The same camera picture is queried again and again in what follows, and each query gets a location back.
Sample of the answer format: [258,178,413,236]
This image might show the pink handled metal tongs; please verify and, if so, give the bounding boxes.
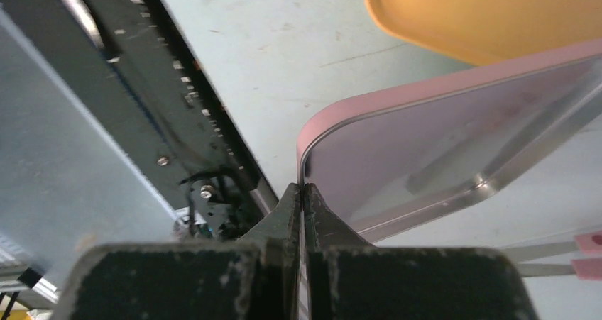
[502,231,601,282]

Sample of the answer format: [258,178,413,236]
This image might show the yellow plastic tray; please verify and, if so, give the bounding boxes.
[364,0,601,66]

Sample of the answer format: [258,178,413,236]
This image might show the silver metal box lid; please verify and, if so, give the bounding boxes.
[297,40,601,242]

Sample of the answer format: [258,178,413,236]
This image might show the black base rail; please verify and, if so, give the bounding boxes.
[1,0,278,241]

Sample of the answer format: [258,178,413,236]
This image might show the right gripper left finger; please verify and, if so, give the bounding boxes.
[52,183,301,319]

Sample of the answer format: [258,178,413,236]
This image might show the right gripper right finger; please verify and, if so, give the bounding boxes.
[303,184,537,319]

